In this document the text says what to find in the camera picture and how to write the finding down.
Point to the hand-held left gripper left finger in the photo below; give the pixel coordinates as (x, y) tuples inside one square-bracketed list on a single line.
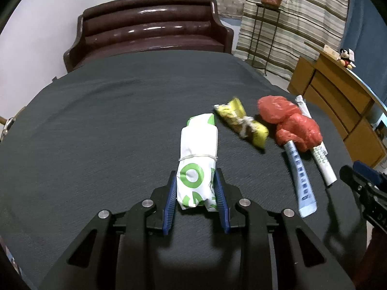
[(169, 208)]

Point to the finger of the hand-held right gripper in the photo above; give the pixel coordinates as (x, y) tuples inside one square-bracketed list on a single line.
[(370, 173), (350, 178)]

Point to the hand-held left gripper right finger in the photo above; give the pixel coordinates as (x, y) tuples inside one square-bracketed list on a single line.
[(220, 205)]

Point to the white green paper bundle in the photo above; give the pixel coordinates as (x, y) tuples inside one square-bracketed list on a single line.
[(198, 151)]

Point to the person's right forearm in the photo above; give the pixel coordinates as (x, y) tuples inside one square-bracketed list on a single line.
[(373, 262)]

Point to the white printed paper roll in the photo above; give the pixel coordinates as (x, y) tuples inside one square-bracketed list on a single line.
[(323, 163)]

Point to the light blue tube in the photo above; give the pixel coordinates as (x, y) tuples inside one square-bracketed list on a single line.
[(302, 181)]

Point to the red plastic bag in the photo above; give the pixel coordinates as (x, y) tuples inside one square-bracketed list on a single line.
[(290, 120)]

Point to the wooden cabinet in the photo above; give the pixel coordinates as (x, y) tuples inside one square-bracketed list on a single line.
[(332, 96)]

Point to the yellow wrapper bundle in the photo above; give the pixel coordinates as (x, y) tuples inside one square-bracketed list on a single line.
[(238, 117)]

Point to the mouse plush toy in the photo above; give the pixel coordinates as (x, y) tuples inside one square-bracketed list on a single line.
[(346, 59)]

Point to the small white box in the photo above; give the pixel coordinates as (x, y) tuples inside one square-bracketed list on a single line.
[(330, 52)]

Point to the blue curtain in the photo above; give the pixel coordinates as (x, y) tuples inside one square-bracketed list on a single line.
[(365, 36)]

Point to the striped curtain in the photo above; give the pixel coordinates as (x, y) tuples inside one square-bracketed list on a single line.
[(302, 21)]

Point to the black metal plant stand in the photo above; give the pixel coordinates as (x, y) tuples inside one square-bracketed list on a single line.
[(263, 36)]

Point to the wooden chair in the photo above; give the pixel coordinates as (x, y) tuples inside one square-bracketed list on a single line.
[(7, 123)]

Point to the brown leather sofa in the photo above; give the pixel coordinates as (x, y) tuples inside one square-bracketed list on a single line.
[(145, 27)]

